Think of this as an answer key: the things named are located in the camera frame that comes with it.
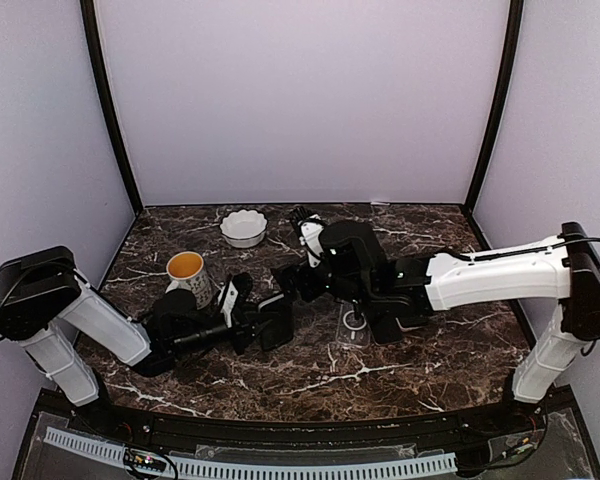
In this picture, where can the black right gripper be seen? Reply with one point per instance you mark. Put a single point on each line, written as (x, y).
(284, 276)

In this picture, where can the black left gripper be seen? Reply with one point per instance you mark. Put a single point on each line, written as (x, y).
(243, 331)

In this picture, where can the black smartphone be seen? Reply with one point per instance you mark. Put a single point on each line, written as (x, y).
(276, 324)

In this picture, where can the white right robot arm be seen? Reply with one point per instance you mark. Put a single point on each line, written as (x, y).
(564, 268)

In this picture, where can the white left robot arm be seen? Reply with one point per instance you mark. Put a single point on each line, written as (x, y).
(40, 290)

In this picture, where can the clear magsafe phone case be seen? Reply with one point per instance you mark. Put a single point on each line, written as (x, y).
(352, 332)

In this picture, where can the black phone with purple edge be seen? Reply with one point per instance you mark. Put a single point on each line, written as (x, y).
(389, 319)

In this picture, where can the white patterned mug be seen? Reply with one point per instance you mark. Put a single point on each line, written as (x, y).
(187, 271)

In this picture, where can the white fluted ceramic bowl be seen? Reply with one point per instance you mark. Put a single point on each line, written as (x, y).
(244, 229)

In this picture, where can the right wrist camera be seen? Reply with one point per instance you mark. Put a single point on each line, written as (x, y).
(308, 226)

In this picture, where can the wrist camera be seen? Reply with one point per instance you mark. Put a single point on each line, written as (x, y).
(234, 293)
(308, 226)

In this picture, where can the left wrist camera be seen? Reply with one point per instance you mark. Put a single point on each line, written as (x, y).
(234, 293)

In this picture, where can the black front rail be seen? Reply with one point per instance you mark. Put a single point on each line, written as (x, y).
(466, 429)

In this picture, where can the white slotted cable duct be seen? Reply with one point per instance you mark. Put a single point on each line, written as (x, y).
(144, 464)

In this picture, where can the black frame post left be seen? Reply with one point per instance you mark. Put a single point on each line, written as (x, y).
(106, 101)

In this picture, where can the black frame post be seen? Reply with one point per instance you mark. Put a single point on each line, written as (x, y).
(106, 101)
(506, 65)

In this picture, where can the black frame post right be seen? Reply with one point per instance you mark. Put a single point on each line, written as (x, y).
(506, 65)

